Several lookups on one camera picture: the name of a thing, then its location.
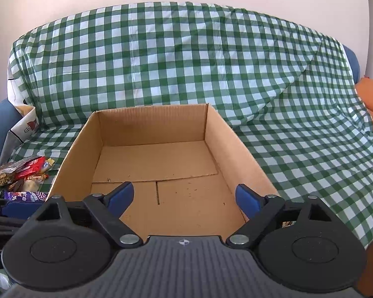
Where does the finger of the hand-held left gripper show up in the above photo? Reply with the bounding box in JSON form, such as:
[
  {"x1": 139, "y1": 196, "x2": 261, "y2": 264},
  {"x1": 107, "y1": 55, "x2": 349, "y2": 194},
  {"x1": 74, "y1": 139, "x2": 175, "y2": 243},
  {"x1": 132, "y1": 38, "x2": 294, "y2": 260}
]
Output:
[{"x1": 0, "y1": 197, "x2": 47, "y2": 239}]

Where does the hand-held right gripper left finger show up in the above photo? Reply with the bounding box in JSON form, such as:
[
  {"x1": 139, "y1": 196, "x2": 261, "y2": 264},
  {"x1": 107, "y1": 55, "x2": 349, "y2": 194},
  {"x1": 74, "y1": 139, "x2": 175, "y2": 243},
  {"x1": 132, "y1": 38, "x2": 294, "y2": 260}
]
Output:
[{"x1": 34, "y1": 182, "x2": 143, "y2": 249}]

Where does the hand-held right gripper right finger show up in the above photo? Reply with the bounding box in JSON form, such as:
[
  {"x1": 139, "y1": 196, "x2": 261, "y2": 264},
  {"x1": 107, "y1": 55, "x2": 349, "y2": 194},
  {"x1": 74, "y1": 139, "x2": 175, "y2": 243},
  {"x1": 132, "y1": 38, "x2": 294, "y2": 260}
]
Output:
[{"x1": 226, "y1": 184, "x2": 339, "y2": 250}]

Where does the purple and white snack packet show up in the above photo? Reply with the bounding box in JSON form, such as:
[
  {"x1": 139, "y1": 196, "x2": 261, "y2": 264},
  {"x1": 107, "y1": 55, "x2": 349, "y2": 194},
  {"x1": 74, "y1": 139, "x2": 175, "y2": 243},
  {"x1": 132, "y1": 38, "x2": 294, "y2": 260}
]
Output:
[{"x1": 4, "y1": 191, "x2": 48, "y2": 204}]

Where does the puffed grain snack packet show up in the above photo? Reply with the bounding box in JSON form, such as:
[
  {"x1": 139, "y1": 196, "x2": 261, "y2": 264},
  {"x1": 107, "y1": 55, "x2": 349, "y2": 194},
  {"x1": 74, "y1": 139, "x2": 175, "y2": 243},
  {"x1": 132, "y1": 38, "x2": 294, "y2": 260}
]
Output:
[{"x1": 0, "y1": 164, "x2": 21, "y2": 188}]

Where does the red snack packet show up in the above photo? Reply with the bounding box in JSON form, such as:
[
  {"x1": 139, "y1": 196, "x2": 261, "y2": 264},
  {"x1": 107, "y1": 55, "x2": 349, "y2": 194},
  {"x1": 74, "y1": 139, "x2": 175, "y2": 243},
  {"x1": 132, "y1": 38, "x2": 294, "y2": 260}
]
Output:
[{"x1": 15, "y1": 157, "x2": 47, "y2": 179}]

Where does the brown cardboard box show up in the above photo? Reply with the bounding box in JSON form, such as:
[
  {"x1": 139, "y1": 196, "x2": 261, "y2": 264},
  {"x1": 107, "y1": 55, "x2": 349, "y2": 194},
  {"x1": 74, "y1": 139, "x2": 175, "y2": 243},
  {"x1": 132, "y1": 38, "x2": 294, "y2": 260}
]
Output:
[{"x1": 46, "y1": 103, "x2": 279, "y2": 239}]

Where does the white paper bag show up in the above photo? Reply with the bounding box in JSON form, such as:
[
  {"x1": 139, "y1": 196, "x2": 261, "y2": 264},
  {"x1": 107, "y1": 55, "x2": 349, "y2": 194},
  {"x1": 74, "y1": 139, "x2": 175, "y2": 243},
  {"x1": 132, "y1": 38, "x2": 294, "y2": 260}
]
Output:
[{"x1": 0, "y1": 65, "x2": 39, "y2": 163}]

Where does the green checked cloth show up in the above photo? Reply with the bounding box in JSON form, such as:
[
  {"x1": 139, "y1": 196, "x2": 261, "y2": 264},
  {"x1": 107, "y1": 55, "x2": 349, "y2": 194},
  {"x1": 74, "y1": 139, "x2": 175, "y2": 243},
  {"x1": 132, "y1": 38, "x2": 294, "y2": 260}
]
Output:
[{"x1": 0, "y1": 1, "x2": 373, "y2": 289}]

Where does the orange cushion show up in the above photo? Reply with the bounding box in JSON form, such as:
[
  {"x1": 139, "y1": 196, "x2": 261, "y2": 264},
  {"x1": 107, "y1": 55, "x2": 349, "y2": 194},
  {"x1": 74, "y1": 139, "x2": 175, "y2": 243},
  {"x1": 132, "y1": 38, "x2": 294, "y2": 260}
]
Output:
[{"x1": 354, "y1": 77, "x2": 373, "y2": 139}]

